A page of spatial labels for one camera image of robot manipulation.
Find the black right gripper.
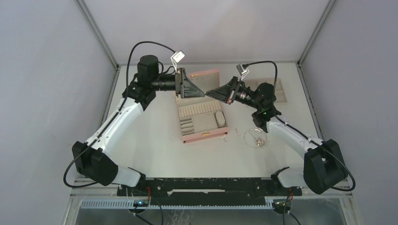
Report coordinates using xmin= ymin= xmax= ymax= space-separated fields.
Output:
xmin=206 ymin=76 xmax=261 ymax=110

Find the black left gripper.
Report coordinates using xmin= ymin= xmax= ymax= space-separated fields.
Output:
xmin=151 ymin=68 xmax=204 ymax=99

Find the pink jewelry box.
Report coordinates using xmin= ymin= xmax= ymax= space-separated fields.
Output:
xmin=175 ymin=69 xmax=229 ymax=143

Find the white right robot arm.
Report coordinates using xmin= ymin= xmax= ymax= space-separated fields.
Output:
xmin=205 ymin=77 xmax=352 ymax=195

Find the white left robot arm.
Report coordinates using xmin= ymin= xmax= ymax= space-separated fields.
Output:
xmin=72 ymin=51 xmax=205 ymax=195

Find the beige oval watch pillow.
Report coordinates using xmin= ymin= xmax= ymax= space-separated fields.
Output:
xmin=215 ymin=111 xmax=226 ymax=128

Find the beige divided tray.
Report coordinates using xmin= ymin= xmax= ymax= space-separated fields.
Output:
xmin=245 ymin=78 xmax=287 ymax=104

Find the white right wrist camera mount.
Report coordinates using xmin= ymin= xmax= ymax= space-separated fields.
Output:
xmin=236 ymin=64 xmax=250 ymax=81

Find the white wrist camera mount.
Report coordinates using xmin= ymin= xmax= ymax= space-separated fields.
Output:
xmin=236 ymin=64 xmax=250 ymax=81
xmin=170 ymin=50 xmax=185 ymax=72

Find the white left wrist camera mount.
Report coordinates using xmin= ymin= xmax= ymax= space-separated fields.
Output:
xmin=170 ymin=50 xmax=185 ymax=72

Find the silver hoop necklace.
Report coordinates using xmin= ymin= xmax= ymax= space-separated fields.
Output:
xmin=244 ymin=127 xmax=268 ymax=149

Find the black left camera cable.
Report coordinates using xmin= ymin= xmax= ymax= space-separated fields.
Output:
xmin=63 ymin=41 xmax=176 ymax=189

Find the black camera cable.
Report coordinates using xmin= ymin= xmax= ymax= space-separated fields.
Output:
xmin=242 ymin=60 xmax=356 ymax=192
xmin=63 ymin=41 xmax=176 ymax=189

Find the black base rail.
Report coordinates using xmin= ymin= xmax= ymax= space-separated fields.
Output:
xmin=116 ymin=177 xmax=302 ymax=197

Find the black right camera cable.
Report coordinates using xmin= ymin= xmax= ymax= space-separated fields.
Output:
xmin=242 ymin=60 xmax=356 ymax=192

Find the white slotted cable duct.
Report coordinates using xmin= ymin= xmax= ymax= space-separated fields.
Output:
xmin=80 ymin=198 xmax=274 ymax=210

